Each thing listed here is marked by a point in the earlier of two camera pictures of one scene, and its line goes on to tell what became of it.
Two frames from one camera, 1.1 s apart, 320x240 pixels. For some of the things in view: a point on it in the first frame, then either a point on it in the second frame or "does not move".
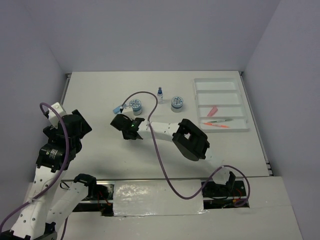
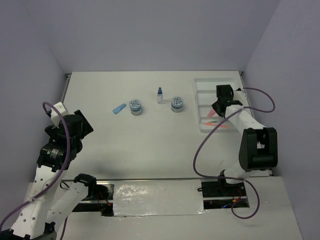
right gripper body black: [125, 137] to [214, 105]
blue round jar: [176, 104] does not move
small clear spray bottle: [160, 96] does not move
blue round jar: [136, 104] does not move
